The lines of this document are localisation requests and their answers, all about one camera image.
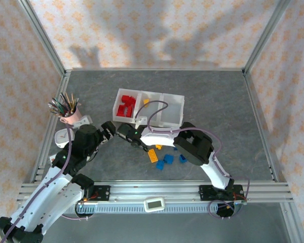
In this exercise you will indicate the white digital timer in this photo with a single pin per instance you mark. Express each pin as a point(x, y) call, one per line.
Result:
point(154, 204)

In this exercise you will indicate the brown pencil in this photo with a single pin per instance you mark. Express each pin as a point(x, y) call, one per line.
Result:
point(72, 101)

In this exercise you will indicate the pink cup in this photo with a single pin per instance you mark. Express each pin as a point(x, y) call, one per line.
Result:
point(74, 117)

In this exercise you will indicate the yellow lego brick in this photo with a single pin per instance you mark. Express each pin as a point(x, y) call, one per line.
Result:
point(158, 146)
point(146, 101)

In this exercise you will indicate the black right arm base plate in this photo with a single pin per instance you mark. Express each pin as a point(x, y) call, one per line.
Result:
point(206, 192)

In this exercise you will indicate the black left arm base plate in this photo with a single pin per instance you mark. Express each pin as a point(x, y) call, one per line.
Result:
point(102, 193)

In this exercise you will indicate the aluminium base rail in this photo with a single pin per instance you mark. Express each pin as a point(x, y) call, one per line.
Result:
point(152, 191)

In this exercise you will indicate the white three-compartment plastic container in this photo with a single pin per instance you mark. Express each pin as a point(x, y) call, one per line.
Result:
point(171, 108)

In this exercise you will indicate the black pencil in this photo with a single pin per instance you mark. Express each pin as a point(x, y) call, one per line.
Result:
point(65, 101)

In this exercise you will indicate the yellow lego plate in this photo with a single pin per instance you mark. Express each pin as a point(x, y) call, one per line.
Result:
point(152, 155)

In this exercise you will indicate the aluminium frame post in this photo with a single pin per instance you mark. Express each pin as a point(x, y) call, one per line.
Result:
point(266, 38)

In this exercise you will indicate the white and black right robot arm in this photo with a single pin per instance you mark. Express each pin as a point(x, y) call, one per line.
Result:
point(205, 152)

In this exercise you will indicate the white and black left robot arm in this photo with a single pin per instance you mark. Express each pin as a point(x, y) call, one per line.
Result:
point(48, 192)

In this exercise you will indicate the white pencil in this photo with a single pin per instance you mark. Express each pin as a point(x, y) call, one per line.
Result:
point(53, 106)

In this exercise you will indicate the white square clock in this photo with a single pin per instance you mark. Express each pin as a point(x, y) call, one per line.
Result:
point(61, 138)

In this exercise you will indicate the green pencil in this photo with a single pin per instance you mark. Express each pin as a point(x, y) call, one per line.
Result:
point(62, 109)

